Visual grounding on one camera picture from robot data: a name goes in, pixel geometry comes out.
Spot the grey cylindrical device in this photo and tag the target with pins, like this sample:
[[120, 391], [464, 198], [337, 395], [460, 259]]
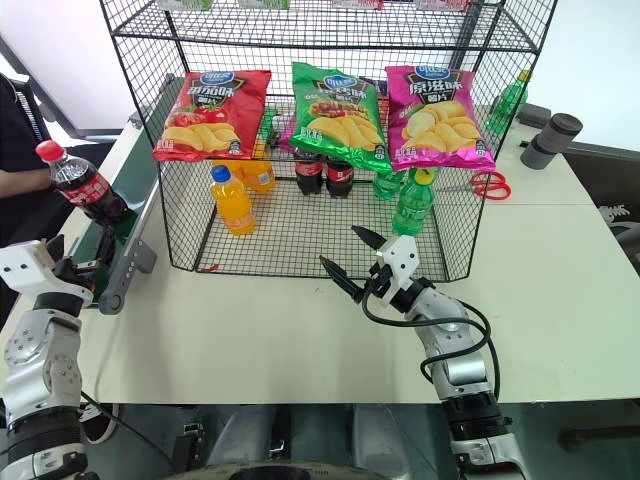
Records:
[[547, 142]]

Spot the black panel white print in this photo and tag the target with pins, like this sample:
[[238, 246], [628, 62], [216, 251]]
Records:
[[607, 180]]

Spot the green white snack box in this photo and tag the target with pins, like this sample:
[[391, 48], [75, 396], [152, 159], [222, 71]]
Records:
[[264, 3]]

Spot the cola bottle red label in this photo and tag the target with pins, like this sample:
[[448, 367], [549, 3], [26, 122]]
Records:
[[309, 175], [340, 177]]

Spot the green potato chips bag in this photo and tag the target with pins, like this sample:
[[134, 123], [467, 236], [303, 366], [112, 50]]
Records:
[[340, 125]]

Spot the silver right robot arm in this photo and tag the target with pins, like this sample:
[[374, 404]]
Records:
[[460, 360]]

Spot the pink snack box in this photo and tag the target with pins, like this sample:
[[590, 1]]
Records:
[[357, 4]]

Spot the orange soda bottle blue cap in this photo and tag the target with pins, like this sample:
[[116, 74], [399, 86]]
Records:
[[234, 200]]

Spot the black white shoe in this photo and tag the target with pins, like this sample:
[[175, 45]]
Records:
[[97, 425]]

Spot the red potato chips bag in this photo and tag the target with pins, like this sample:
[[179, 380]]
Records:
[[210, 117]]

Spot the black chair base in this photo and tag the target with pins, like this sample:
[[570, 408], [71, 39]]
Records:
[[600, 437]]

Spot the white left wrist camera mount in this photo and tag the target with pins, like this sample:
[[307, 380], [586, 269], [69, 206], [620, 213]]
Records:
[[25, 267]]

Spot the green belt conveyor grey frame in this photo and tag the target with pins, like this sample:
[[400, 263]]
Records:
[[131, 175]]

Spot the cola bottle red cap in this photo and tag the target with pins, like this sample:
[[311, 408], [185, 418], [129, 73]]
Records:
[[82, 185]]

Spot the person in black shirt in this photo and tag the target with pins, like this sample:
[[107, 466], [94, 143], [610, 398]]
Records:
[[20, 150]]

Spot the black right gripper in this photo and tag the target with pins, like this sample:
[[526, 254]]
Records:
[[377, 284]]

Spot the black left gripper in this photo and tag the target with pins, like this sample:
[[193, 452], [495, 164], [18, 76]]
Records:
[[80, 275]]

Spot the purple snack bag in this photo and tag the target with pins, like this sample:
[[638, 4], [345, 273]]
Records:
[[374, 86]]

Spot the magenta potato chips bag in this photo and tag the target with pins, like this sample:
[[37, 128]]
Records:
[[435, 120]]

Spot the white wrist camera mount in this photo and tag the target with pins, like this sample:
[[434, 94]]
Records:
[[400, 260], [25, 267]]

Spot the green soda bottle yellow cap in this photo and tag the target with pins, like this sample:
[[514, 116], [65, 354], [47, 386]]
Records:
[[507, 102], [412, 205]]

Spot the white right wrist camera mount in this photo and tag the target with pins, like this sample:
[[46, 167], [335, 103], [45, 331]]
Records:
[[400, 260]]

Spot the red white snack box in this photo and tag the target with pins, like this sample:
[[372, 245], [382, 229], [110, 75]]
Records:
[[442, 4]]

